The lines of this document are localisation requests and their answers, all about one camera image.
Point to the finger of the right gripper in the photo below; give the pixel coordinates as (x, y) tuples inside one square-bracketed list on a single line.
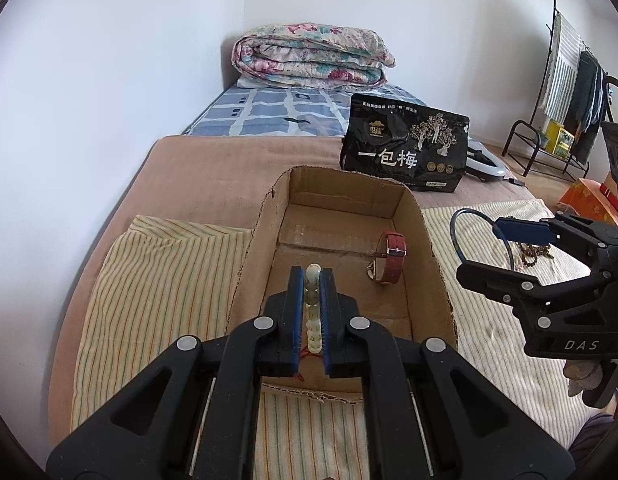
[(544, 231), (497, 284)]

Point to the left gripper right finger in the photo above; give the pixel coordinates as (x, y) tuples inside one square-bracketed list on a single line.
[(429, 414)]

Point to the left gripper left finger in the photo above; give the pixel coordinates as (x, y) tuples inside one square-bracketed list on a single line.
[(192, 412)]

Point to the blue bangle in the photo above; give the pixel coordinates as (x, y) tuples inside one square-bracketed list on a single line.
[(474, 236)]

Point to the red leather strap watch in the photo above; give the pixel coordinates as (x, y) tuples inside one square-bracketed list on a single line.
[(388, 259)]

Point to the right gloved hand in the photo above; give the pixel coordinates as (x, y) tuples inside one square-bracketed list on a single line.
[(583, 375)]

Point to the orange bag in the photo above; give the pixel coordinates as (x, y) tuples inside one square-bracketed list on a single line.
[(592, 200)]

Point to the black metal clothes rack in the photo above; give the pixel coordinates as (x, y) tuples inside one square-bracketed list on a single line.
[(523, 143)]

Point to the yellow green box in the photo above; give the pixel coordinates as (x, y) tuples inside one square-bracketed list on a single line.
[(555, 139)]

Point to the dark green hanging clothes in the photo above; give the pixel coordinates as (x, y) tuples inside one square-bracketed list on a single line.
[(587, 106)]

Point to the striped towel on rack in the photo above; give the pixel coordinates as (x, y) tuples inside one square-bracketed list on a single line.
[(563, 64)]

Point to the black snack bag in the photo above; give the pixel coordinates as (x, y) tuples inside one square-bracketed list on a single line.
[(418, 146)]

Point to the striped yellow cloth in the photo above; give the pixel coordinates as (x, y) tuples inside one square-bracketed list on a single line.
[(162, 279)]

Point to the brown cardboard box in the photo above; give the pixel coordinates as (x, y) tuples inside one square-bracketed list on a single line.
[(335, 219)]

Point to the brown blanket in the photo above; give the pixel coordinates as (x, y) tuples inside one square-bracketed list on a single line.
[(204, 179)]

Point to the floral folded quilt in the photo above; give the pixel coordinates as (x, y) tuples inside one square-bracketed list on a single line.
[(312, 55)]

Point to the blue checkered mattress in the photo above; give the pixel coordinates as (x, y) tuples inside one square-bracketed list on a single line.
[(268, 111)]

